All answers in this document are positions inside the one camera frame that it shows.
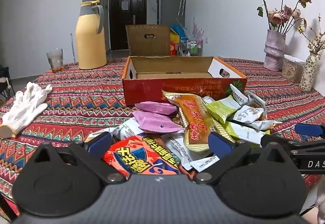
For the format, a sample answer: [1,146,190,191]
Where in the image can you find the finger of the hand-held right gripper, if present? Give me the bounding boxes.
[260,135,325,156]
[295,124,325,139]

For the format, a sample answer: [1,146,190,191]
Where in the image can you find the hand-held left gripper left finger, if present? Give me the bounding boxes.
[27,132,131,184]

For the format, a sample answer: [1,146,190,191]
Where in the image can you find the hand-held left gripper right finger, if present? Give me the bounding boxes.
[192,132,296,184]

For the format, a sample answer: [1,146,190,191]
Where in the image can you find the green and white snack packet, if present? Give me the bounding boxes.
[216,120,266,146]

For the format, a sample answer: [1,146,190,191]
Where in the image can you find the red snack packet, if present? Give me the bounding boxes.
[103,135,182,176]

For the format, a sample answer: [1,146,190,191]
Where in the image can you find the long orange snack packet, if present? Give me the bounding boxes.
[162,89,216,152]

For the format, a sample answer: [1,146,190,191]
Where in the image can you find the white green-edged snack packet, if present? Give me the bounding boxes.
[230,84,248,105]

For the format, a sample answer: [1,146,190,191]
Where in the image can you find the large pink snack packet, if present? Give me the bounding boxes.
[132,110,185,134]

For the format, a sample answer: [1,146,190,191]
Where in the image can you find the small pink snack packet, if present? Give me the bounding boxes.
[134,102,178,116]

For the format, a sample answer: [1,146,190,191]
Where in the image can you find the orange cardboard box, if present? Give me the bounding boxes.
[122,56,248,107]

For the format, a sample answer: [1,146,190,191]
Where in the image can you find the patterned red tablecloth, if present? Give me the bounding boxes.
[0,58,325,214]

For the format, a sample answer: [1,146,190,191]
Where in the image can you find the floral slim vase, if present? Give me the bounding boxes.
[299,52,318,91]

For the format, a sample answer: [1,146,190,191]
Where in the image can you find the clear food container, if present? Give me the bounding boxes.
[282,54,306,83]

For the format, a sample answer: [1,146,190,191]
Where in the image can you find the white cotton glove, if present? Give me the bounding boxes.
[0,82,53,138]

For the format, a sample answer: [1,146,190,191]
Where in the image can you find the pink ceramic vase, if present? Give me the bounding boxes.
[263,29,287,71]

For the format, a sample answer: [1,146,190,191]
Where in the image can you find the yellow flower branches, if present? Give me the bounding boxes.
[297,14,325,58]

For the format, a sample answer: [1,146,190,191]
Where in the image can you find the glass cup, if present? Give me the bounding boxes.
[46,48,63,71]

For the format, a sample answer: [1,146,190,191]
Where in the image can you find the yellow thermos jug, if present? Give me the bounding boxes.
[75,0,107,70]

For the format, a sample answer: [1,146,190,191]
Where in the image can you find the brown wooden chair back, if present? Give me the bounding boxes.
[126,24,170,56]

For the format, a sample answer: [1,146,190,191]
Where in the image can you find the black folding chair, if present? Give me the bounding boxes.
[0,65,16,101]

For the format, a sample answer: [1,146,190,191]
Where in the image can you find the pink feather decoration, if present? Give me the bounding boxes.
[192,18,205,40]

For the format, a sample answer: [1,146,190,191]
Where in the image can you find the dried pink roses bouquet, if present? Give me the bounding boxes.
[250,0,313,34]

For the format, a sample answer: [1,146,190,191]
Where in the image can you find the blue plastic item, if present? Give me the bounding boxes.
[170,25,188,37]

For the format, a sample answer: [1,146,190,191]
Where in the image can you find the dark entrance door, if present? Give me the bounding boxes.
[109,0,148,51]

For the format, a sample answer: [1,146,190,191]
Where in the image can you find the grey refrigerator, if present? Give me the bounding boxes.
[157,0,186,26]

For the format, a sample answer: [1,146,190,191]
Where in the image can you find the wire rack with bottles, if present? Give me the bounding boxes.
[179,39,204,56]

